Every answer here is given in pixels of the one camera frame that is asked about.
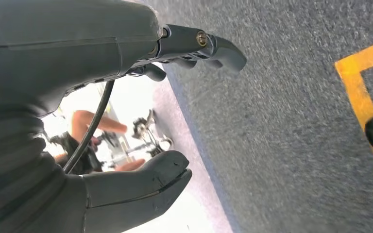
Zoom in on person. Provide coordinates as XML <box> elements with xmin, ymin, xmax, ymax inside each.
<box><xmin>50</xmin><ymin>109</ymin><xmax>147</xmax><ymax>176</ymax></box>

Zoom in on office chair base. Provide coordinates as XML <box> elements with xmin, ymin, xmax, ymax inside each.
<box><xmin>131</xmin><ymin>108</ymin><xmax>174</xmax><ymax>158</ymax></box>

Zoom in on yellow floor tape square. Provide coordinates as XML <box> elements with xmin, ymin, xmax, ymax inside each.
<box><xmin>334</xmin><ymin>37</ymin><xmax>373</xmax><ymax>190</ymax></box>

